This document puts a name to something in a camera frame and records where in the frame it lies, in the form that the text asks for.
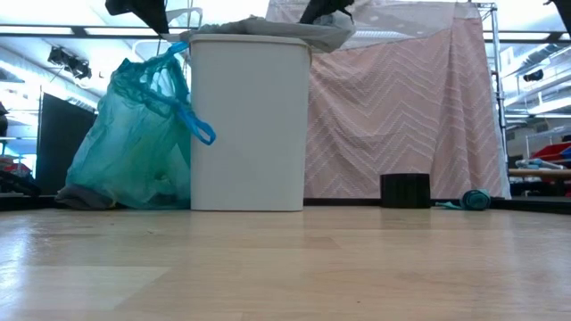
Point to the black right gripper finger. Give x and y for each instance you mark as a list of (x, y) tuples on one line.
[(319, 9)]

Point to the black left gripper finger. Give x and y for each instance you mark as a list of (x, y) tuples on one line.
[(154, 13)]

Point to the grey plastic bag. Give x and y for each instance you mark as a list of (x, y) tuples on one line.
[(285, 29)]

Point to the white plastic trash bin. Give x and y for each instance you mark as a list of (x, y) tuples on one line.
[(250, 134)]

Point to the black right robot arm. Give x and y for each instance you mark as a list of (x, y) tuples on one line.
[(563, 11)]

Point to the teal trash bag packet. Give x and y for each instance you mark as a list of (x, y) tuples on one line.
[(475, 199)]

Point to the black ceiling spotlight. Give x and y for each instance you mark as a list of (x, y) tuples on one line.
[(69, 62)]

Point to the pink chevron cloth cover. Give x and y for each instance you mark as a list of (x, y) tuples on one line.
[(401, 116)]

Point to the black partition panel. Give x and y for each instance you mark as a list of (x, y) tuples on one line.
[(60, 147)]

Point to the grey yellow work glove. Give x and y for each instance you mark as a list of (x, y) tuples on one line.
[(78, 200)]

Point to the light blue rolled bundle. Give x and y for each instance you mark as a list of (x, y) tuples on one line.
[(537, 163)]

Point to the red storage bin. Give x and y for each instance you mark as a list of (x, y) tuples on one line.
[(553, 151)]

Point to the wooden background table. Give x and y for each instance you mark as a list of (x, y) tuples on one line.
[(540, 173)]

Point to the grey duct tape roll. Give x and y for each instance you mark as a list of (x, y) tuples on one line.
[(405, 191)]

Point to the black ceiling camera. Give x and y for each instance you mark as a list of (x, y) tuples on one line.
[(533, 75)]

